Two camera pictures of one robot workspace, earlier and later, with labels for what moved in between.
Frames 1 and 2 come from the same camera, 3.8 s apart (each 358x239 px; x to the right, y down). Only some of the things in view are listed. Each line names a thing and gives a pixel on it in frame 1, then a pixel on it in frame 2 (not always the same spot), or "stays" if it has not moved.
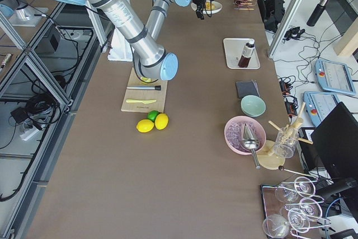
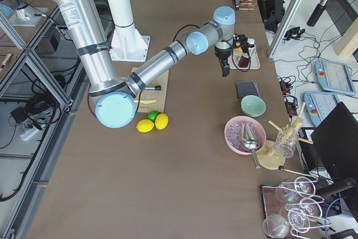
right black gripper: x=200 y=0 → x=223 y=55
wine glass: x=275 y=226 stays
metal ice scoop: x=250 y=143 stays
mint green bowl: x=253 y=106 stays
